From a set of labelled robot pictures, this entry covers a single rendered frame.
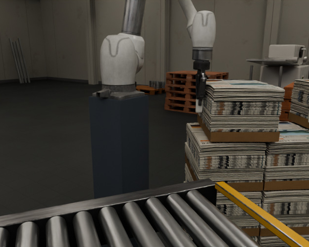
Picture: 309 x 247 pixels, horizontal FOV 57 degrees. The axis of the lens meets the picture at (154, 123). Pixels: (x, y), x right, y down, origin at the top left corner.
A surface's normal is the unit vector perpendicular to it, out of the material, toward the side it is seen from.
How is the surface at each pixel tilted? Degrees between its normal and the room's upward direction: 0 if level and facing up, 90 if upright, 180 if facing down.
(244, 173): 90
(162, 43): 90
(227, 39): 90
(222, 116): 90
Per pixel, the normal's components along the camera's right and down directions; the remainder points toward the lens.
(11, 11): 0.80, 0.15
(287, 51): -0.59, 0.20
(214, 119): 0.00, 0.25
